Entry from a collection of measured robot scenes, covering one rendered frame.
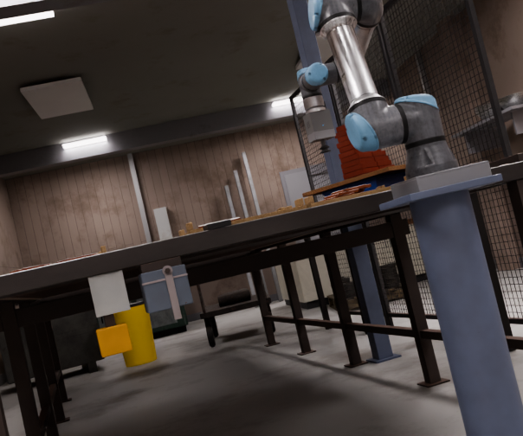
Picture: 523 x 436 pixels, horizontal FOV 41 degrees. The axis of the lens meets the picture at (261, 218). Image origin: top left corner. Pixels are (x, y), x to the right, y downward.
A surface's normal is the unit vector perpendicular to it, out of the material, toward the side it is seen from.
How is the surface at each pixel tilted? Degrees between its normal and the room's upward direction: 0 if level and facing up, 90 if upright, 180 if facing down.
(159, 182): 90
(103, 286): 90
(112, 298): 90
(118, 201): 90
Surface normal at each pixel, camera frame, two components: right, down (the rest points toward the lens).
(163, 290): 0.25, -0.11
